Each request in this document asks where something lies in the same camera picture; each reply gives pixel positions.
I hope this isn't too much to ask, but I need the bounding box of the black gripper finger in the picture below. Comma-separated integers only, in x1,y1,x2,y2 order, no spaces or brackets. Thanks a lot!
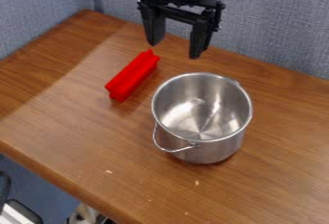
189,9,220,60
140,3,166,46

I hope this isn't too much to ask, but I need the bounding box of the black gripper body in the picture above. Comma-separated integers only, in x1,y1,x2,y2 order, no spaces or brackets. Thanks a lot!
140,0,225,24

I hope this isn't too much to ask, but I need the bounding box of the red rectangular block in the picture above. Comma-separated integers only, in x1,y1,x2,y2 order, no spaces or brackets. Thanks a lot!
105,49,160,102

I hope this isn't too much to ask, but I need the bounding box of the stainless steel pot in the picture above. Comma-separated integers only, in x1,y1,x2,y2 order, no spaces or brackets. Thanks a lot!
152,72,253,164

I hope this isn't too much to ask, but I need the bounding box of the white object under table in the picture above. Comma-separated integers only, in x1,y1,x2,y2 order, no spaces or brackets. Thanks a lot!
65,203,116,224

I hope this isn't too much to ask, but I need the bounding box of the black and white floor object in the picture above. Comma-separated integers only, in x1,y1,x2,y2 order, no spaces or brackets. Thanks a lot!
0,199,45,224

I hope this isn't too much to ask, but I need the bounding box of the black cable loop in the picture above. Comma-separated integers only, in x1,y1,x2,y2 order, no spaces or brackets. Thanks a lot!
0,169,14,207

